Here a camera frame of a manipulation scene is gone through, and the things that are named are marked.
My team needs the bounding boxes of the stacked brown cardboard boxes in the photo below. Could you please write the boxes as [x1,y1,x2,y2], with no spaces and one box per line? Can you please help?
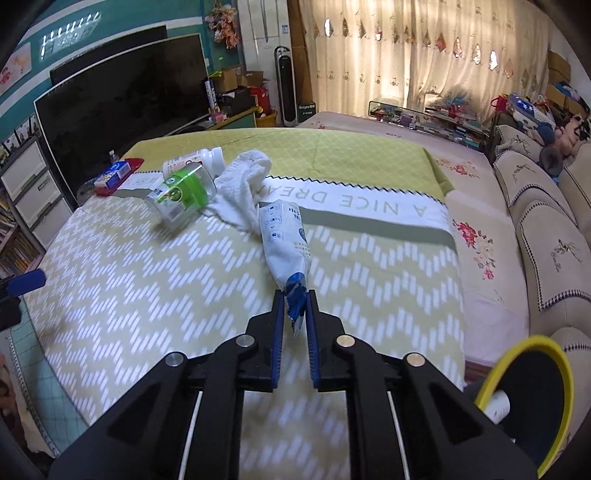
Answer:
[547,51,573,93]

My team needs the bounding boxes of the red canister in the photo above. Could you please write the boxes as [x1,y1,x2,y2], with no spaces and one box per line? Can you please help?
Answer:
[250,85,271,114]

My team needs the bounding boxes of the pink flower wall decoration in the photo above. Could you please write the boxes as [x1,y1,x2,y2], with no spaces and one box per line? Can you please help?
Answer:
[205,2,241,49]

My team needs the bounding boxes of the white towel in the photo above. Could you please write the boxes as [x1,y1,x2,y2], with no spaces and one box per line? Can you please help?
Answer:
[203,149,273,232]

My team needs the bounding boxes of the black white tower fan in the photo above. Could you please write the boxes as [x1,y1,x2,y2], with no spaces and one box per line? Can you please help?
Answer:
[274,45,296,127]

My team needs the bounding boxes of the blue tissue pack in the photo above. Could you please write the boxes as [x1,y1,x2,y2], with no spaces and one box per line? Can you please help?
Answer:
[99,162,132,182]

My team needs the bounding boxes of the red tray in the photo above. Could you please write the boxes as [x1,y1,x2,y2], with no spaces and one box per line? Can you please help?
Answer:
[92,158,145,197]

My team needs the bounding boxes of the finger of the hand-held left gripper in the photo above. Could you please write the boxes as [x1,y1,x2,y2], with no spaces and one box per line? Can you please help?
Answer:
[0,270,47,296]
[0,296,21,330]

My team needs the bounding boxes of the pile of books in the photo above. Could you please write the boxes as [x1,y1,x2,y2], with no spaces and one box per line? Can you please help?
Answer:
[422,104,490,148]

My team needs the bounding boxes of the star print pillow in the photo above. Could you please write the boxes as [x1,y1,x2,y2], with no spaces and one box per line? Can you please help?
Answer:
[508,93,555,130]

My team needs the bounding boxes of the white standing air conditioner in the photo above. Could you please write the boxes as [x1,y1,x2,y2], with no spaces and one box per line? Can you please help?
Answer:
[238,0,291,79]

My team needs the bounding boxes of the pink wall sticker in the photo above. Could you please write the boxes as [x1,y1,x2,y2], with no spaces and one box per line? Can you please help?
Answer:
[0,41,33,88]

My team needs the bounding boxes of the green label clear bottle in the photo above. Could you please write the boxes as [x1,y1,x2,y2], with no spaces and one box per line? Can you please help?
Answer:
[144,162,218,228]

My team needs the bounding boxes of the grey round cushion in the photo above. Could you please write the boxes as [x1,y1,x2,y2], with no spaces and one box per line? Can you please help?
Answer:
[540,145,564,176]

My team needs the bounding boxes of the white plastic bottle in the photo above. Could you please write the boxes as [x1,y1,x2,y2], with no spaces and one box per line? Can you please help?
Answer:
[161,147,225,178]

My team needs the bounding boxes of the beige sofa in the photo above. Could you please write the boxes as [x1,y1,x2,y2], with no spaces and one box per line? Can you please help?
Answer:
[489,122,591,370]

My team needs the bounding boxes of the teal yellow television cabinet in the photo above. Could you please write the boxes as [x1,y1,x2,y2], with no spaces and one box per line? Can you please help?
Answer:
[210,108,259,130]

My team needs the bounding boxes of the cream embroidered curtain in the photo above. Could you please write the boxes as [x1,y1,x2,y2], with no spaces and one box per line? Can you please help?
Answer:
[295,0,555,121]

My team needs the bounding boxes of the white drawer unit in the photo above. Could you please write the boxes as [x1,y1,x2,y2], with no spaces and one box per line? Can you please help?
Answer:
[0,136,65,250]

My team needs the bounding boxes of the pink floral bedsheet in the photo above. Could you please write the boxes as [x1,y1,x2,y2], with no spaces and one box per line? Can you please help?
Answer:
[295,110,532,365]

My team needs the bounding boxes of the black yellow-rimmed trash bin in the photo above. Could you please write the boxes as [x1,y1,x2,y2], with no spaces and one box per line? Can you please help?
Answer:
[475,335,573,478]

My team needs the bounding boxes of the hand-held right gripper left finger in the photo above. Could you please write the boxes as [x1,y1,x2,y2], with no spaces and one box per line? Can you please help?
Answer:
[48,290,287,480]

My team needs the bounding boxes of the white blue plastic packet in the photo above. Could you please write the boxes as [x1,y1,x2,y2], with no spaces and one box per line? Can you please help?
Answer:
[257,200,312,344]

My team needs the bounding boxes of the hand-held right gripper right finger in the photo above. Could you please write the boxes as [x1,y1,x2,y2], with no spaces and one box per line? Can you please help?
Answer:
[305,290,539,480]

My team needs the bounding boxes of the black box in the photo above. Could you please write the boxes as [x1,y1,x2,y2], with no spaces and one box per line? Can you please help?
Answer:
[222,88,254,116]

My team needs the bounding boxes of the black television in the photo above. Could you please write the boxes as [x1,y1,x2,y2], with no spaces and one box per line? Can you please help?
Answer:
[33,33,209,195]

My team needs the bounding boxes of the black wall panel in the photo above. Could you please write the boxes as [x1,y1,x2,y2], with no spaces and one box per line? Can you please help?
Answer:
[50,25,168,86]

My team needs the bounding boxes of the glass coffee table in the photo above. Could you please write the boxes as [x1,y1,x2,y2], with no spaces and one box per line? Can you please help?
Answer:
[368,98,490,148]

